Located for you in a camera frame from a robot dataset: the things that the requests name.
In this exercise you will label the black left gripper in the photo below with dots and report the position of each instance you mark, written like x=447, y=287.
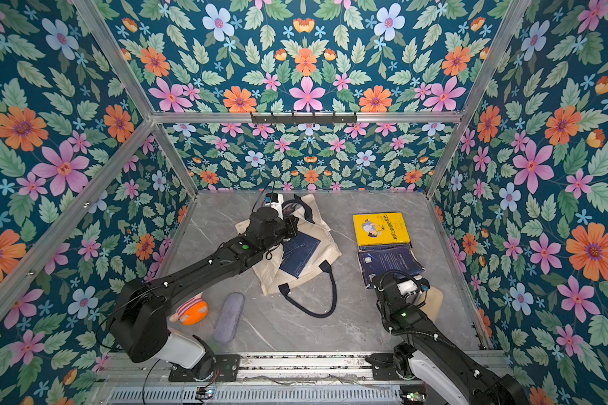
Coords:
x=290, y=228

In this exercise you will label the cream canvas tote bag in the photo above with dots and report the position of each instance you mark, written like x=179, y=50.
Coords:
x=266, y=264

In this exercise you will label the yellow spine book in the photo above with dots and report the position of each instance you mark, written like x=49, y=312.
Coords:
x=380, y=229

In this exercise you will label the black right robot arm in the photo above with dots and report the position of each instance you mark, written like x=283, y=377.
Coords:
x=427, y=354

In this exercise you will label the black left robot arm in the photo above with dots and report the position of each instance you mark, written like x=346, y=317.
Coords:
x=139, y=321

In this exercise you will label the beige pouch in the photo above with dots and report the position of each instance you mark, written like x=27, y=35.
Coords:
x=432, y=301

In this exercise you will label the purple pouch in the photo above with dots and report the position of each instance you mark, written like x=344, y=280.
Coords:
x=229, y=318

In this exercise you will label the plush doll toy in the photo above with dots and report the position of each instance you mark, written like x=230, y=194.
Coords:
x=191, y=312

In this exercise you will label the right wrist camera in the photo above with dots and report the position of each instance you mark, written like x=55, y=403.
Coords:
x=413, y=286

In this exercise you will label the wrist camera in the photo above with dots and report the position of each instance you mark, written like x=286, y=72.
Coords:
x=275, y=201
x=413, y=286

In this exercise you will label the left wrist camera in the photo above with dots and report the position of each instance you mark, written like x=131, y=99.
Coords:
x=275, y=201

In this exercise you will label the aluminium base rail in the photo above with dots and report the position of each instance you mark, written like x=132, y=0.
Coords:
x=274, y=378

